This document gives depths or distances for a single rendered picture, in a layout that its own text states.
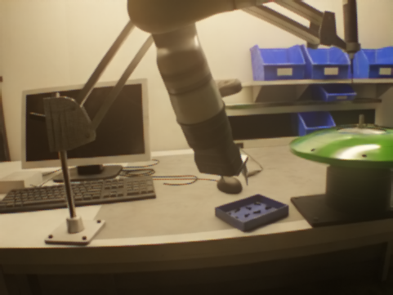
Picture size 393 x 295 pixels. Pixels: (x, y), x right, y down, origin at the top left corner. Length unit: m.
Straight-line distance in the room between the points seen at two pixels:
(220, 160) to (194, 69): 0.15
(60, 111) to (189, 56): 0.28
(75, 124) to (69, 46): 1.03
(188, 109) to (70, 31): 1.23
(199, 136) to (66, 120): 0.26
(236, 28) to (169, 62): 1.14
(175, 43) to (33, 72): 1.29
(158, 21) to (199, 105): 0.13
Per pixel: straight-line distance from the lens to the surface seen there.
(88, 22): 1.56
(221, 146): 0.44
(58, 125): 0.56
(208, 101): 0.40
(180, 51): 0.38
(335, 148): 0.56
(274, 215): 0.62
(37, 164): 1.13
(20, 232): 0.72
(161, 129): 1.46
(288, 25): 0.72
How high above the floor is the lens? 1.18
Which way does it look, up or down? 11 degrees down
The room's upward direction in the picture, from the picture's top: 4 degrees counter-clockwise
